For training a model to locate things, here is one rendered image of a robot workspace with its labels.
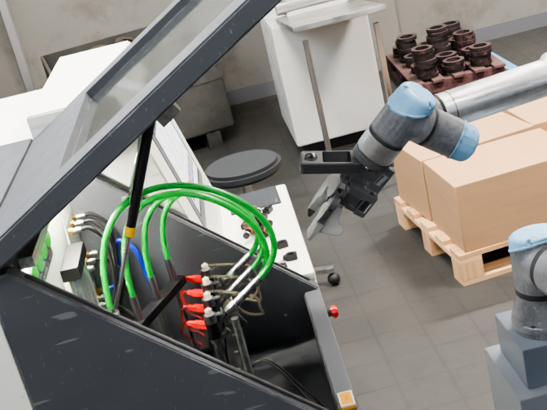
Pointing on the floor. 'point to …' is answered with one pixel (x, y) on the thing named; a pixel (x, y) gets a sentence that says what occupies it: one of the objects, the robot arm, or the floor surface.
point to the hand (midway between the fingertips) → (308, 222)
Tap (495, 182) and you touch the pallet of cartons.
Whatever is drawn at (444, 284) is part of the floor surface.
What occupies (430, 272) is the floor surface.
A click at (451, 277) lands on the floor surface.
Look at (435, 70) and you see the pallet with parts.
